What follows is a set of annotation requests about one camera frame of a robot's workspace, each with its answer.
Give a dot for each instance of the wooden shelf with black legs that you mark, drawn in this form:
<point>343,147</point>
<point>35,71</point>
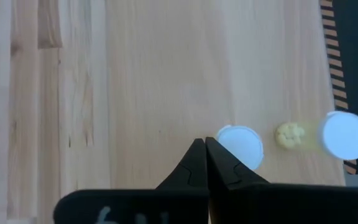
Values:
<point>166,77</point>

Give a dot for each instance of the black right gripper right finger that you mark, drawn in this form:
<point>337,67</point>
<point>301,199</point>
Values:
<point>275,205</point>

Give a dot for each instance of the bottles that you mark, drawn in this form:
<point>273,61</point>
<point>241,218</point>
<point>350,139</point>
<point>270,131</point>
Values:
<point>345,135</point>
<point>241,144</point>

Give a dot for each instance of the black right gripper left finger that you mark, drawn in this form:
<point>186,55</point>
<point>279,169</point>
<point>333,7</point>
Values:
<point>154,207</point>

